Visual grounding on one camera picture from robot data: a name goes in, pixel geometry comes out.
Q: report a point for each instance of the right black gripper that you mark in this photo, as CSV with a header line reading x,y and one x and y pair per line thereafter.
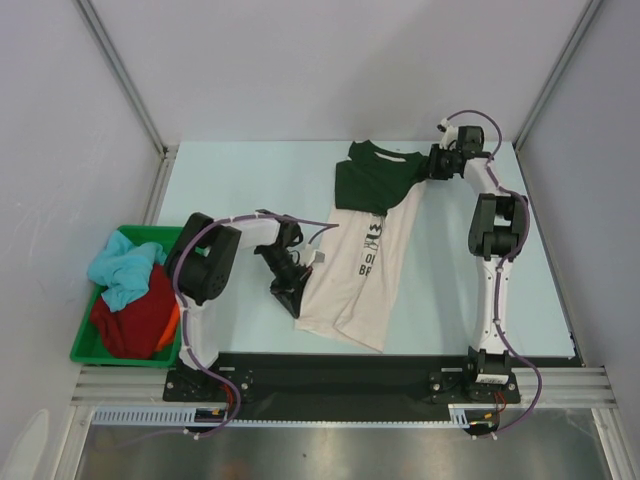
x,y
435,165

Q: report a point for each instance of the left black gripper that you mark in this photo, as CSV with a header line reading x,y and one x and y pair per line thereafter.
x,y
289,292

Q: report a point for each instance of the white and green t-shirt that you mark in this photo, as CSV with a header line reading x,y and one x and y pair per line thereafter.
x,y
350,294

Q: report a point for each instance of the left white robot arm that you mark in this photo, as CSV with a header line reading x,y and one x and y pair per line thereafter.
x,y
200,263

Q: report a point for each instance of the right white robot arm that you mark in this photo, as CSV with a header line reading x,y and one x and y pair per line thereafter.
x,y
498,231

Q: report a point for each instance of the orange t-shirt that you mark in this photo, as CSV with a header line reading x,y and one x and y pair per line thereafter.
x,y
169,332

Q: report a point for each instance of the light blue t-shirt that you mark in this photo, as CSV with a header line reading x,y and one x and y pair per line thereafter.
x,y
124,269

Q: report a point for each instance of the dark red t-shirt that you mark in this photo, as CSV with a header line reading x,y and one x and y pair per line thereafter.
x,y
134,332

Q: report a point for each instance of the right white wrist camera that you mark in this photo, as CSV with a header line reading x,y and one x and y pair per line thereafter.
x,y
449,134

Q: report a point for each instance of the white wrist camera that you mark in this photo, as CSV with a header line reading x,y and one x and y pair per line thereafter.
x,y
311,255
449,134

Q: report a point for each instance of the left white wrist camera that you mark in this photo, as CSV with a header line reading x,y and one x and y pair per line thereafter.
x,y
311,255

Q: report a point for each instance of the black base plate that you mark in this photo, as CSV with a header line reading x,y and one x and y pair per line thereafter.
x,y
331,388

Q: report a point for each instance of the right aluminium corner post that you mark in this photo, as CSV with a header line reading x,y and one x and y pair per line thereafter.
x,y
588,16

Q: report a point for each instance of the aluminium corner post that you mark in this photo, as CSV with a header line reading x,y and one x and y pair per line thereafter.
x,y
588,16
114,62

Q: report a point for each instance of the grey slotted cable duct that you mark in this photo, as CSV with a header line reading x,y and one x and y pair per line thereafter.
x,y
208,417

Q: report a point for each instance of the aluminium frame rail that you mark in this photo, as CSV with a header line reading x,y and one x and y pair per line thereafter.
x,y
570,388

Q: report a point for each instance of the left aluminium corner post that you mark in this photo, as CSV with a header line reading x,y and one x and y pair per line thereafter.
x,y
114,62

